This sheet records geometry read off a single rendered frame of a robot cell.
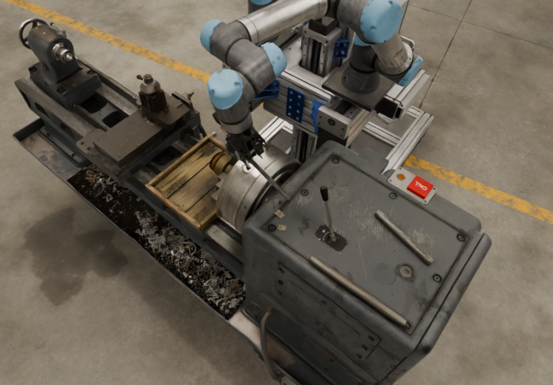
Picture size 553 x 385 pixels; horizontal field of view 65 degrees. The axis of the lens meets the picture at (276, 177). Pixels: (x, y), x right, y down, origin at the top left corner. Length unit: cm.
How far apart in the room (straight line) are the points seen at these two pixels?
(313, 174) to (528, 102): 285
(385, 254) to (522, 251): 188
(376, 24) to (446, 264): 66
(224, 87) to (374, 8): 47
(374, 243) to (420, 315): 22
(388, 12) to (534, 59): 331
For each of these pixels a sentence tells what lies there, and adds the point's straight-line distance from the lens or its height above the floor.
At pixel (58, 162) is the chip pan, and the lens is 247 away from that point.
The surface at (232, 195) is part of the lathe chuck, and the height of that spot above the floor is 118.
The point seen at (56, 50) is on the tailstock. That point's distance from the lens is 216.
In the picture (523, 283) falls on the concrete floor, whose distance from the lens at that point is 292.
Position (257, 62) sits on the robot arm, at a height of 170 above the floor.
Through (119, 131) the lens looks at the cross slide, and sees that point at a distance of 190.
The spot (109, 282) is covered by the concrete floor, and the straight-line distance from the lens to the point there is 264.
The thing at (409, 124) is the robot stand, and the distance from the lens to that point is 307.
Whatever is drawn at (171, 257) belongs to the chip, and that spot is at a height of 59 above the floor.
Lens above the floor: 230
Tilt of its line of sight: 53 degrees down
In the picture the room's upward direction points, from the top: 3 degrees clockwise
